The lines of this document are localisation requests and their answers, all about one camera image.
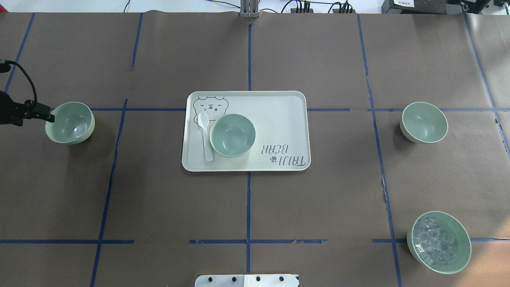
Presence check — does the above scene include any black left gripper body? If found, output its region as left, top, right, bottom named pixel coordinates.
left=0, top=91, right=29, bottom=126

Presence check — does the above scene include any white plastic spoon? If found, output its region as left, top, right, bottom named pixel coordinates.
left=197, top=112, right=213, bottom=162

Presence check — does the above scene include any green bowl on tray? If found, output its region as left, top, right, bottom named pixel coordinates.
left=209, top=114, right=256, bottom=157

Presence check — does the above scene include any cream bear tray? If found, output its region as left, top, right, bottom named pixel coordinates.
left=182, top=91, right=311, bottom=171

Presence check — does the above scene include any black power strip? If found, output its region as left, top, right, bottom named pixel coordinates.
left=285, top=5, right=357, bottom=14

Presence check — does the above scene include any dark equipment box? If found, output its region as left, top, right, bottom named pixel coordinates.
left=381, top=0, right=447, bottom=15

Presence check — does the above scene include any green bowl with ice cubes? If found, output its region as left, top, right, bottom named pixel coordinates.
left=407, top=211, right=472, bottom=275

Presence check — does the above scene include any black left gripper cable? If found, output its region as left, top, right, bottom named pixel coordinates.
left=0, top=59, right=38, bottom=105

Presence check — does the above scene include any grey aluminium post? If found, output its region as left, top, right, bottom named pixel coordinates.
left=240, top=0, right=260, bottom=19

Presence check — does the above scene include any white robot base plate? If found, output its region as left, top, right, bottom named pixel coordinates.
left=194, top=274, right=300, bottom=287

